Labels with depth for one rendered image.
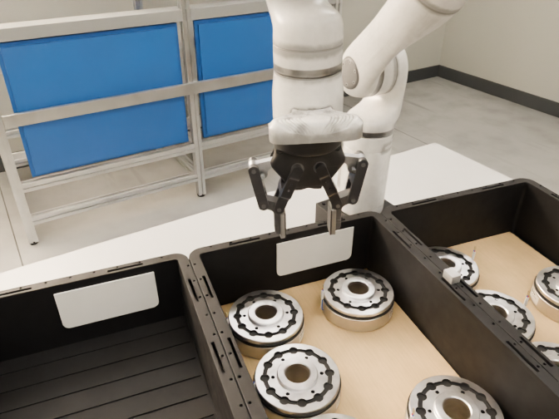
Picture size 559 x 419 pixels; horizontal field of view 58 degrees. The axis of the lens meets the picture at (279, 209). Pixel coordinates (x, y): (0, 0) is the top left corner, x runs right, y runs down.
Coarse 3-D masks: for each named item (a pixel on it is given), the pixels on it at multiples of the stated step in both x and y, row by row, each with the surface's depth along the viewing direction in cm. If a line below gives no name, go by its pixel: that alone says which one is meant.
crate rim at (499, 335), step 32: (320, 224) 75; (384, 224) 75; (192, 256) 68; (416, 256) 68; (448, 288) 63; (224, 320) 58; (480, 320) 58; (512, 352) 54; (544, 384) 50; (256, 416) 47
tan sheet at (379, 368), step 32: (288, 288) 78; (320, 288) 78; (320, 320) 72; (352, 352) 67; (384, 352) 67; (416, 352) 67; (352, 384) 62; (384, 384) 62; (416, 384) 62; (352, 416) 59; (384, 416) 59
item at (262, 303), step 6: (264, 300) 70; (270, 300) 70; (252, 306) 69; (258, 306) 69; (264, 306) 70; (270, 306) 69; (276, 306) 69; (252, 312) 68; (276, 312) 68; (282, 312) 68; (252, 318) 67; (258, 318) 67; (270, 318) 67; (276, 318) 67; (282, 318) 68; (258, 324) 66; (264, 324) 66; (270, 324) 66
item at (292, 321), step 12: (240, 300) 71; (252, 300) 71; (276, 300) 71; (288, 300) 71; (240, 312) 69; (288, 312) 69; (300, 312) 69; (240, 324) 67; (252, 324) 67; (276, 324) 67; (288, 324) 67; (300, 324) 67; (240, 336) 65; (252, 336) 65; (264, 336) 65; (276, 336) 65; (288, 336) 65
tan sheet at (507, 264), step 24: (480, 240) 89; (504, 240) 89; (480, 264) 83; (504, 264) 83; (528, 264) 83; (552, 264) 83; (480, 288) 78; (504, 288) 78; (528, 288) 78; (552, 336) 69
